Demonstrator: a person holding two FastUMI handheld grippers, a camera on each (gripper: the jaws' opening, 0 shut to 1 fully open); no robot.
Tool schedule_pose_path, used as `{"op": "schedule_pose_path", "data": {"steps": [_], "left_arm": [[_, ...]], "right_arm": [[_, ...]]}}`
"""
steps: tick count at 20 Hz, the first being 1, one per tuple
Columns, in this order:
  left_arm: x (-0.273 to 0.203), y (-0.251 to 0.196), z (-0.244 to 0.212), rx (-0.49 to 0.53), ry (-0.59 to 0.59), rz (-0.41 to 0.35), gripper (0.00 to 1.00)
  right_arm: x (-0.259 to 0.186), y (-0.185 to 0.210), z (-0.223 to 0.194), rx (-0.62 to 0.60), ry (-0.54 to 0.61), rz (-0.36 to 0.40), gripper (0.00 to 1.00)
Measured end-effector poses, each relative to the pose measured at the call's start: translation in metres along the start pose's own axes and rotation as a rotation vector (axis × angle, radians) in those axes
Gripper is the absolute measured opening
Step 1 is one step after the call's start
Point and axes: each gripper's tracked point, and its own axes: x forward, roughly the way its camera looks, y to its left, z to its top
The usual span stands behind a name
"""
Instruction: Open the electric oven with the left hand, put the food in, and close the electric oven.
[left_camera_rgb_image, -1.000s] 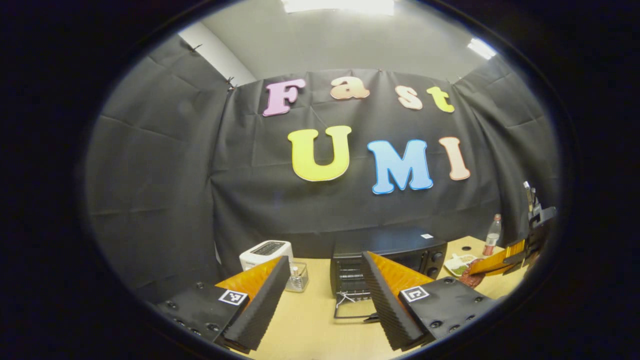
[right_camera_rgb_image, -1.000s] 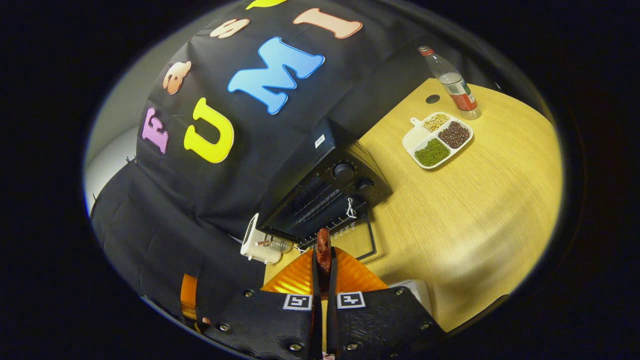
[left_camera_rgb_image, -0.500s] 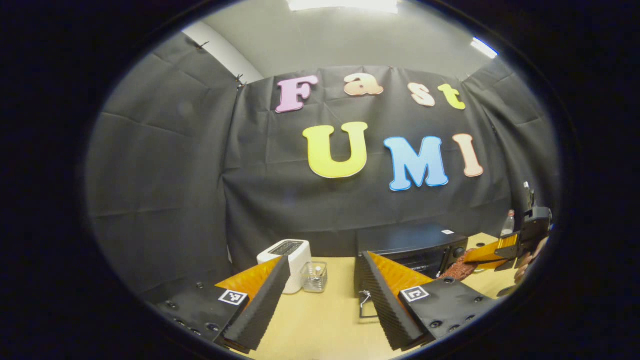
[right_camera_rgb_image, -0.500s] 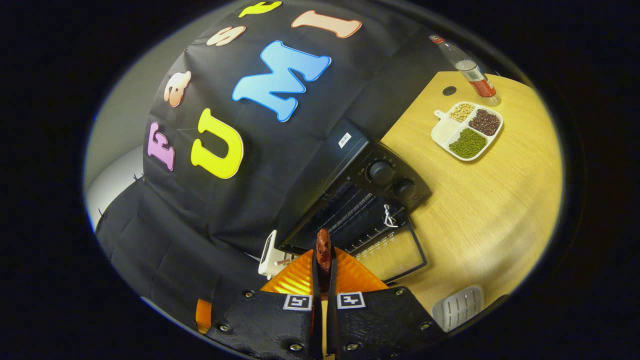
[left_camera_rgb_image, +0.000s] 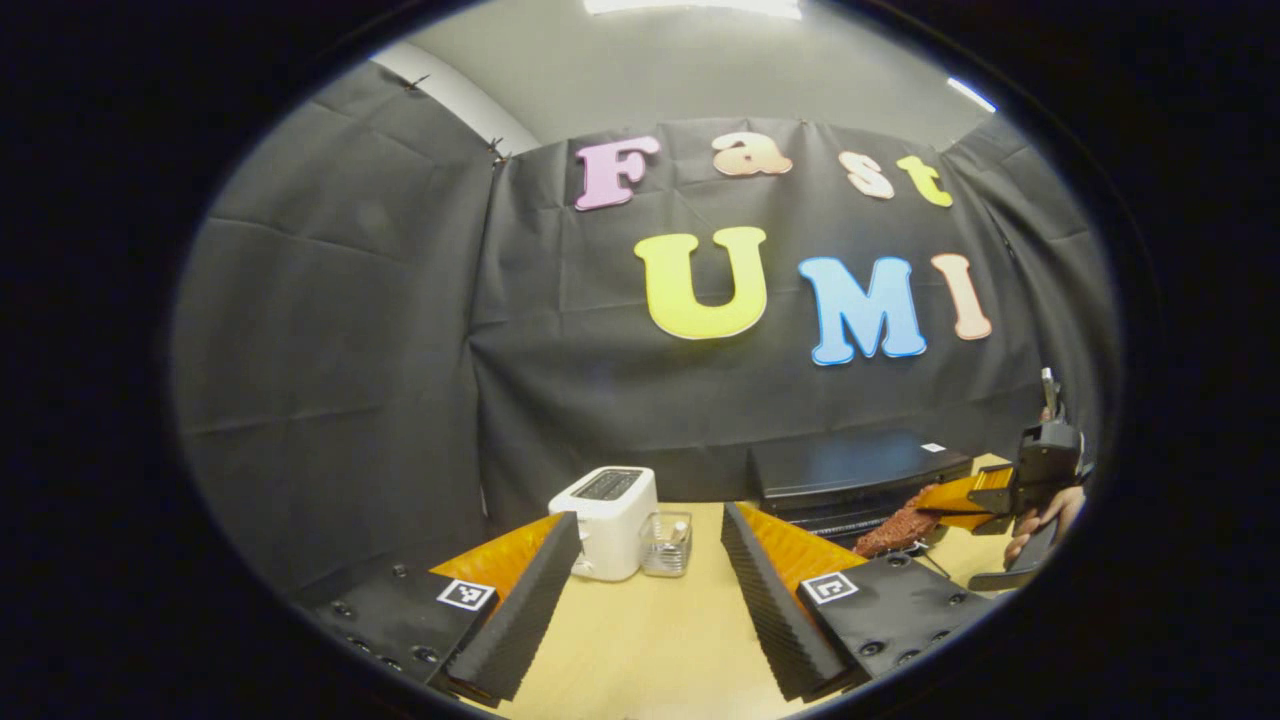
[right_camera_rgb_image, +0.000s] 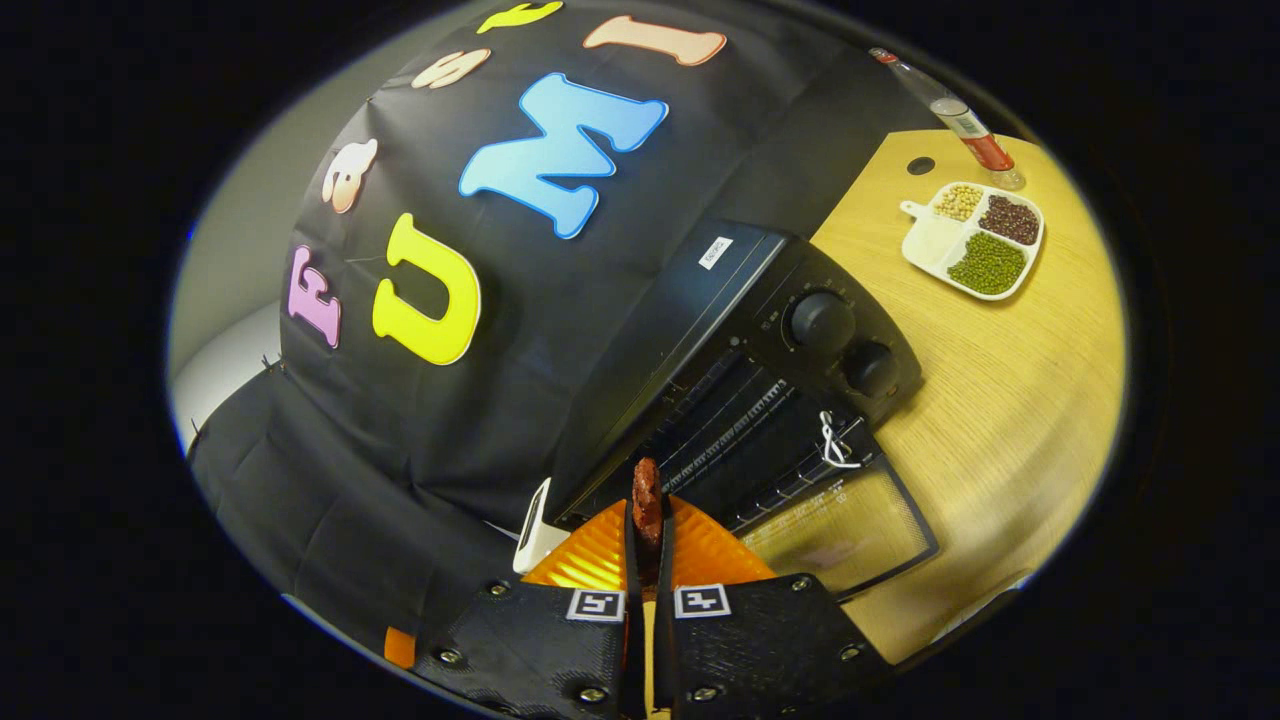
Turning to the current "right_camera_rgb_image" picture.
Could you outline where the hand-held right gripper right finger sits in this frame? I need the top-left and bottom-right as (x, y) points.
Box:
(655, 495), (891, 720)

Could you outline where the clear bottle with red label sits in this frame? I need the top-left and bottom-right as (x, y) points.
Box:
(868, 47), (1026, 191)

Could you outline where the white cord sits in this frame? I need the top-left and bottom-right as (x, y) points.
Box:
(820, 410), (861, 471)

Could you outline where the white divided plate of beans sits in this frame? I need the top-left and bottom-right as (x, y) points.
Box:
(900, 180), (1046, 301)

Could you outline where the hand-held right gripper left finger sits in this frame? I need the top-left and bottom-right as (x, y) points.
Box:
(415, 500), (641, 720)

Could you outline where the black electric oven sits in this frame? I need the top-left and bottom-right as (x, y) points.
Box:
(545, 220), (941, 601)

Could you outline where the white toaster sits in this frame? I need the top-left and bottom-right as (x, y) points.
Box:
(513, 478), (571, 576)

